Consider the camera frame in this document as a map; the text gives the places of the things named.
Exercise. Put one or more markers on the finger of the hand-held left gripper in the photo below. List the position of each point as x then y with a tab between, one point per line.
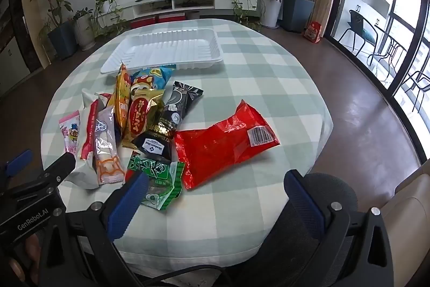
58	166
20	159

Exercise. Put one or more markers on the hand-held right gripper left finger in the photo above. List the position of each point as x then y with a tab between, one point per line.
129	206

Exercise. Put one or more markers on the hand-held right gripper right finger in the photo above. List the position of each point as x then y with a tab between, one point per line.
304	203

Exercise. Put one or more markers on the small red snack packet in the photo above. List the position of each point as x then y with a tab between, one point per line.
129	174

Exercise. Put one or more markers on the pink snack packet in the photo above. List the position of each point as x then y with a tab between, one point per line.
70	132

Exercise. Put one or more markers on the white and red snack packet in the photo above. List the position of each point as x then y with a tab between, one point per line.
85	139

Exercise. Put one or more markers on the green snack packet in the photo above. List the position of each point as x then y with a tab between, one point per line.
161	179

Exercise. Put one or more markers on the clear snack packet orange print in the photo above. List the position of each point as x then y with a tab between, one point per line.
105	145

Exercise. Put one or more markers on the gold snack packet red label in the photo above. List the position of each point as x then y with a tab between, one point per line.
139	115

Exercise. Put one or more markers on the large red snack packet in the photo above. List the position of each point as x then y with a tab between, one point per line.
218	149

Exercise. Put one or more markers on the black snack packet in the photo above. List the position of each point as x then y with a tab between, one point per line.
174	105

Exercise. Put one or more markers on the light blue snack packet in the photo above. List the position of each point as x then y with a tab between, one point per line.
158	75

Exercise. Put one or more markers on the white plastic tray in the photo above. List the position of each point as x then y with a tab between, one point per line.
168	48

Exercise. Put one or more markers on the person's left hand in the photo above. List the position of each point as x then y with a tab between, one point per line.
23	256

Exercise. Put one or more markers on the dark and white cabinet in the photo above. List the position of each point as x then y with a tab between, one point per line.
13	58

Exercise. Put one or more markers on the beige sofa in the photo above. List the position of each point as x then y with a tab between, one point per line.
413	213

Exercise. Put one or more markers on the tall plant blue pot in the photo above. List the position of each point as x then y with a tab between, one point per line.
62	38

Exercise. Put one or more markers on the small plant ribbed white pot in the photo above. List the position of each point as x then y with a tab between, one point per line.
84	33

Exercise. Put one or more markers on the black metal chair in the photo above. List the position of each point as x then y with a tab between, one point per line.
418	82

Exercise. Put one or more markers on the black metal balcony table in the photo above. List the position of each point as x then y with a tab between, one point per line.
391	41

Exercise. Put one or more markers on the black chair teal cushion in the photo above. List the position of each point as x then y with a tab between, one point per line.
357	24

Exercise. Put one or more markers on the red storage box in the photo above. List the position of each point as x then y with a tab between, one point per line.
172	17

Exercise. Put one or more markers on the bushy plant tall white pot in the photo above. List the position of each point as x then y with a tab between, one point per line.
270	9

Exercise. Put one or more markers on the grey round pot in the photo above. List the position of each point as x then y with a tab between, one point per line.
192	14

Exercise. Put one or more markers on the white television console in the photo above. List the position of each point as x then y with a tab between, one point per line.
201	3

